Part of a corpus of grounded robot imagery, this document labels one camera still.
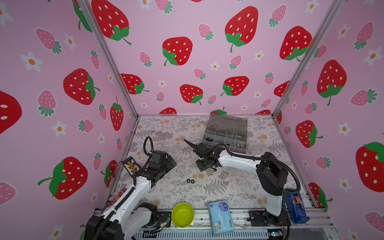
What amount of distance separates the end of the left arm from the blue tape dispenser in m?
0.65

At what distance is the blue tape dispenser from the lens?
710 mm

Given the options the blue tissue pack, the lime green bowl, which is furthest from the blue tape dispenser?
the lime green bowl

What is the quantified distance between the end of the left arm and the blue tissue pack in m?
0.30

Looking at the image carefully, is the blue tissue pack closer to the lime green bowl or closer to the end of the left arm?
the lime green bowl

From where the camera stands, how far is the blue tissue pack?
0.68 m

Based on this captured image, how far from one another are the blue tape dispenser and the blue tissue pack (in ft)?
1.03

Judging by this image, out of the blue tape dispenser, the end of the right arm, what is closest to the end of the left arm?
the end of the right arm

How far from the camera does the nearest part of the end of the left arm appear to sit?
0.58 meters

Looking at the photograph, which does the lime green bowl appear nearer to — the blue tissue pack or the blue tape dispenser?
the blue tissue pack

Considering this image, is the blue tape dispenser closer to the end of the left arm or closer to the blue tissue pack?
the blue tissue pack

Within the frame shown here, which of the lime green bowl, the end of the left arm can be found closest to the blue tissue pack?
the lime green bowl
